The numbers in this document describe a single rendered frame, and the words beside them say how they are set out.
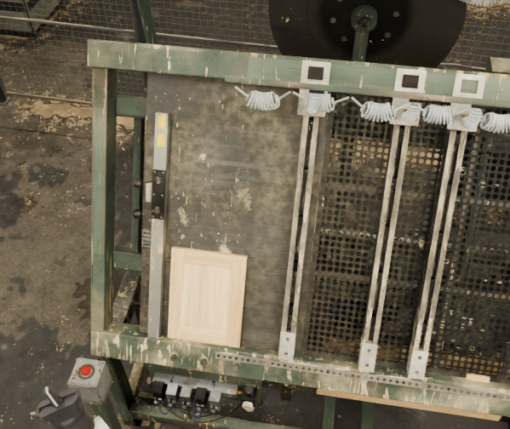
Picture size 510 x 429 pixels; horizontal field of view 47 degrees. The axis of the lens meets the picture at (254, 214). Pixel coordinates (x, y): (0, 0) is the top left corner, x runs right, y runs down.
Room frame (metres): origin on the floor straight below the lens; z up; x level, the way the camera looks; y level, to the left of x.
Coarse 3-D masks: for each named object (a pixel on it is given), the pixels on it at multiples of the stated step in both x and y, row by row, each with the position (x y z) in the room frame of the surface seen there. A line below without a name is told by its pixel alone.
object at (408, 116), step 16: (400, 80) 1.70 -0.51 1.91; (400, 112) 1.64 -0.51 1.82; (416, 112) 1.54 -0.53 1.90; (400, 128) 1.65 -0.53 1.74; (400, 144) 1.64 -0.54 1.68; (400, 160) 1.58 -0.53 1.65; (400, 176) 1.54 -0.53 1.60; (384, 192) 1.52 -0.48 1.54; (400, 192) 1.51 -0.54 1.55; (384, 208) 1.49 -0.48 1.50; (384, 224) 1.45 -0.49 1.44; (384, 240) 1.44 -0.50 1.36; (384, 256) 1.40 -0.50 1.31; (384, 272) 1.35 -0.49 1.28; (384, 288) 1.31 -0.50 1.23; (368, 304) 1.28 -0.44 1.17; (368, 320) 1.24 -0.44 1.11; (368, 336) 1.20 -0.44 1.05; (368, 352) 1.17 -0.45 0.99; (368, 368) 1.13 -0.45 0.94
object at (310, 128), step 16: (304, 64) 1.78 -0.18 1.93; (320, 64) 1.77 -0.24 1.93; (304, 80) 1.74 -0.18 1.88; (320, 80) 1.74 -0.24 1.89; (304, 96) 1.71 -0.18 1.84; (320, 96) 1.62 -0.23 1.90; (304, 112) 1.68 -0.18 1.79; (320, 112) 1.68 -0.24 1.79; (304, 128) 1.68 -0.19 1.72; (304, 144) 1.65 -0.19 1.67; (304, 160) 1.62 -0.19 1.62; (304, 176) 1.59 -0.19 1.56; (304, 192) 1.57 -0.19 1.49; (304, 208) 1.52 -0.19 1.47; (304, 224) 1.48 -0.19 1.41; (304, 240) 1.45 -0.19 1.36; (304, 256) 1.44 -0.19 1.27; (288, 272) 1.38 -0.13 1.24; (288, 288) 1.35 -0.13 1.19; (288, 304) 1.31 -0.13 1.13; (288, 320) 1.29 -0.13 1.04; (288, 336) 1.23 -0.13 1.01; (288, 352) 1.19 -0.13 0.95
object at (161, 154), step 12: (156, 120) 1.79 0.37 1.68; (168, 120) 1.79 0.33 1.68; (156, 132) 1.76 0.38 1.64; (168, 132) 1.77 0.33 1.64; (156, 144) 1.74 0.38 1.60; (168, 144) 1.75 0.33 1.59; (156, 156) 1.71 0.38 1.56; (168, 156) 1.73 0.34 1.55; (156, 168) 1.69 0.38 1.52; (168, 168) 1.71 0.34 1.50; (156, 228) 1.56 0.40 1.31; (156, 240) 1.53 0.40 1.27; (156, 252) 1.50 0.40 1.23; (156, 264) 1.47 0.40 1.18; (156, 276) 1.45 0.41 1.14; (156, 288) 1.42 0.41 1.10; (156, 300) 1.39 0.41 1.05; (156, 312) 1.36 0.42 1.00; (156, 324) 1.33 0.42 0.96; (156, 336) 1.30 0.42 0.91
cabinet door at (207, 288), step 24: (192, 264) 1.47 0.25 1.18; (216, 264) 1.46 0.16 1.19; (240, 264) 1.45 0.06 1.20; (192, 288) 1.42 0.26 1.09; (216, 288) 1.41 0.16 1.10; (240, 288) 1.40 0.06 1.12; (192, 312) 1.36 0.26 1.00; (216, 312) 1.35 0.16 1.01; (240, 312) 1.34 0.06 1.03; (168, 336) 1.31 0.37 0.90; (192, 336) 1.30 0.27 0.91; (216, 336) 1.29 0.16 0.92; (240, 336) 1.28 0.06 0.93
